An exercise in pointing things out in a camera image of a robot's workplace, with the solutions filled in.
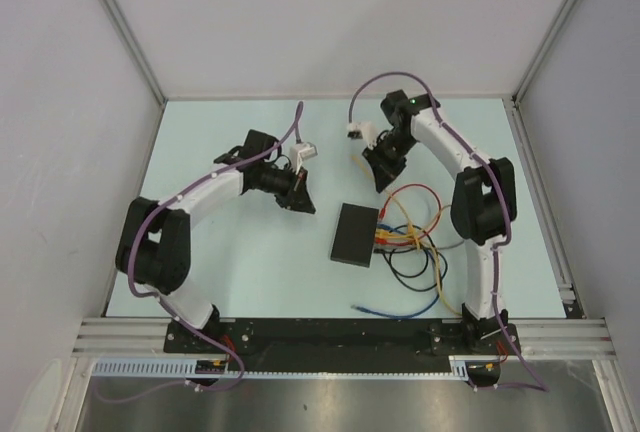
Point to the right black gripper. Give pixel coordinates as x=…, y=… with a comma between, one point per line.
x=384, y=170

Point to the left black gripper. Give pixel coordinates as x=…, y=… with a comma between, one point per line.
x=296, y=197

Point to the black network switch box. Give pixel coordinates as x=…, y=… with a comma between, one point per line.
x=354, y=236

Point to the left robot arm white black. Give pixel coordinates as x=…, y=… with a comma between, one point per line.
x=155, y=245

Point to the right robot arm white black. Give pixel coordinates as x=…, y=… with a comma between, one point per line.
x=483, y=203

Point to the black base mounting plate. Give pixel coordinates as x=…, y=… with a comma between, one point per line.
x=486, y=368

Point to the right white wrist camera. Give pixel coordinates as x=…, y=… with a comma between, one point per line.
x=365, y=131

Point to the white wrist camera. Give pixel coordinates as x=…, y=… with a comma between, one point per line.
x=365, y=131
x=300, y=152

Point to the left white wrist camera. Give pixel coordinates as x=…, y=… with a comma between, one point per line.
x=300, y=152

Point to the right aluminium corner post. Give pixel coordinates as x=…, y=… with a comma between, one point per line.
x=560, y=19

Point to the aluminium corner post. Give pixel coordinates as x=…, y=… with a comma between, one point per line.
x=124, y=31
x=560, y=19

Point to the right aluminium side rail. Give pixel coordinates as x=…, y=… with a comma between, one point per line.
x=562, y=271

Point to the slotted cable duct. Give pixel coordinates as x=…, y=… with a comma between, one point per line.
x=191, y=368

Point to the aluminium front rail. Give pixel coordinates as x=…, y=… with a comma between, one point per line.
x=544, y=339

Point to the left aluminium corner post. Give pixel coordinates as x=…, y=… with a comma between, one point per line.
x=124, y=31

